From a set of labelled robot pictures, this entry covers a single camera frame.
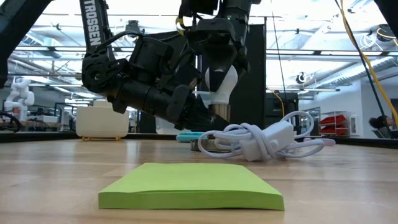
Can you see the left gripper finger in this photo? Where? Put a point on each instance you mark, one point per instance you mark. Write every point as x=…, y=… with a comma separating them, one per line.
x=202, y=107
x=199, y=124

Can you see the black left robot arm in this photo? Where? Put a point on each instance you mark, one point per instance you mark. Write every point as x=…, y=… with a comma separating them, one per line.
x=93, y=28

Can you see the white lightbulb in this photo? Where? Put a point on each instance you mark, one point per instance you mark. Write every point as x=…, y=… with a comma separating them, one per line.
x=221, y=98

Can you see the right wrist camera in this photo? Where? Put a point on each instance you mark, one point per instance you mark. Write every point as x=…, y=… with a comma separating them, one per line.
x=214, y=28

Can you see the cream round desk organizer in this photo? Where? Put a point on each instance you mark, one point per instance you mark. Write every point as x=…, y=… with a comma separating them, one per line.
x=102, y=123

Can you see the black cabinet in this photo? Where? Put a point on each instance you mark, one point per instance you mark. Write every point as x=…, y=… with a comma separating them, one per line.
x=289, y=109

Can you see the blue calculator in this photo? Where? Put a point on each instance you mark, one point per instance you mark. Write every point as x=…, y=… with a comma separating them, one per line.
x=186, y=137

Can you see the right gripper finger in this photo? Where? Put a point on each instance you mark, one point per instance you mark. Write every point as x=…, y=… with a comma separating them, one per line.
x=220, y=74

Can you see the person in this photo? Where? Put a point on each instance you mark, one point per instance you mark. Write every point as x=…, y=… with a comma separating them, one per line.
x=379, y=122

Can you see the green sticky note pad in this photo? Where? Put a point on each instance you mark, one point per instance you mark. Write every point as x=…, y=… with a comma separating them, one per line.
x=192, y=186

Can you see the shelf with red bins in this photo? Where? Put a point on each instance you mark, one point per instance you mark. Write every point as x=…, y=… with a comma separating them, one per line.
x=334, y=120

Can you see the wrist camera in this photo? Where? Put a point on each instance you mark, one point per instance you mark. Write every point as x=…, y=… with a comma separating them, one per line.
x=214, y=28
x=152, y=59

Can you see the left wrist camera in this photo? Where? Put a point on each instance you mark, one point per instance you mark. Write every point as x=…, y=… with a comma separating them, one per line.
x=152, y=59

